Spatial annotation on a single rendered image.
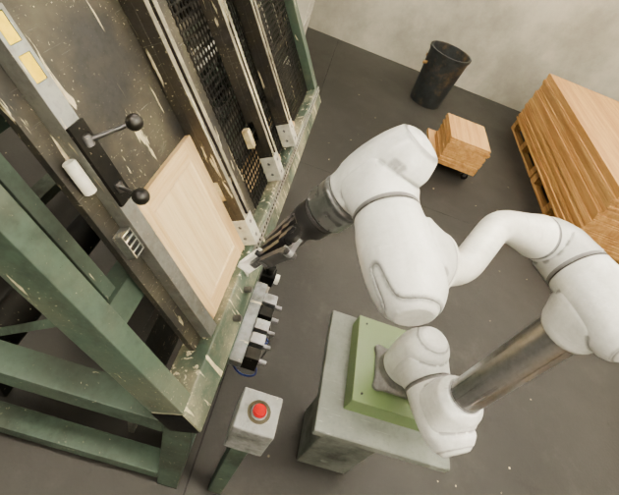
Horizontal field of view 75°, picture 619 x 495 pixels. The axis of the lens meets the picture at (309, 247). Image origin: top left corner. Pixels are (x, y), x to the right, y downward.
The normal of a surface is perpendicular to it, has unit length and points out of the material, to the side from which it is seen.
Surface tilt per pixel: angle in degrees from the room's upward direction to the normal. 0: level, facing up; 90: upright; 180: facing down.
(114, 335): 58
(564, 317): 93
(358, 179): 68
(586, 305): 77
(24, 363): 0
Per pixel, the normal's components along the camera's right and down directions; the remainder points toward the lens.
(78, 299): 0.95, -0.06
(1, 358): 0.29, -0.64
